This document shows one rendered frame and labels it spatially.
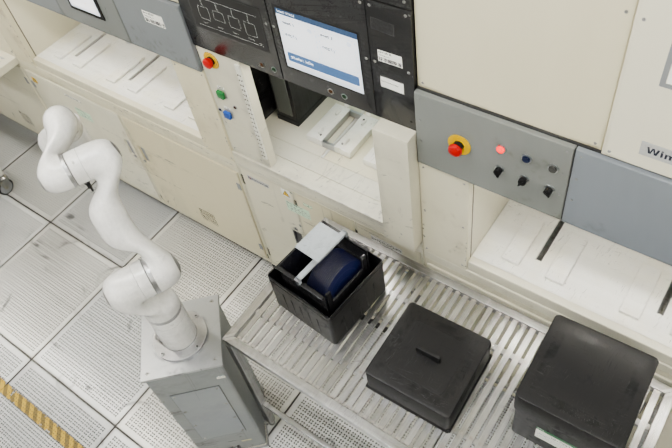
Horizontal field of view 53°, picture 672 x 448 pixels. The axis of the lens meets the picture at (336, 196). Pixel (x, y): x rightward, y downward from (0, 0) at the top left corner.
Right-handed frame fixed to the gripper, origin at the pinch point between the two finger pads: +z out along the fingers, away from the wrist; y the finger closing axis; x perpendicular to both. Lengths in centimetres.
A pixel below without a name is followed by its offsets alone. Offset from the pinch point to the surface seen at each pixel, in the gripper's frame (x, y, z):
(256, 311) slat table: -66, 26, 26
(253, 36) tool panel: -29, 62, -53
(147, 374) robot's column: -67, -15, 26
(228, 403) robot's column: -75, 3, 55
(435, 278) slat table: -89, 85, 25
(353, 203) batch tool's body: -52, 75, 14
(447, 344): -116, 71, 15
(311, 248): -77, 48, -7
